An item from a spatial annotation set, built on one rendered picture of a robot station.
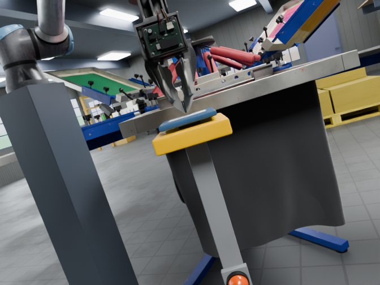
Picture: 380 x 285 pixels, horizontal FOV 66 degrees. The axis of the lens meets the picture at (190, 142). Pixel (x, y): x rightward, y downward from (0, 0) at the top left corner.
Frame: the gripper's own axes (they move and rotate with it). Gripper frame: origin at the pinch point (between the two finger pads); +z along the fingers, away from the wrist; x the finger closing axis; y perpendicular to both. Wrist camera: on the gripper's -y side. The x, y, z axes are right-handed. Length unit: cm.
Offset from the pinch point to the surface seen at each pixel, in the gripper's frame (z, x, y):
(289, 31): -17, 57, -101
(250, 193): 29.9, 9.4, -26.7
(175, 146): 5.7, -3.0, 6.5
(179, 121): 2.2, -1.3, 4.9
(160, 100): -3, -12, -74
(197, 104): 1.1, 2.5, -17.2
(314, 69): 1.5, 30.8, -17.2
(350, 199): 99, 85, -140
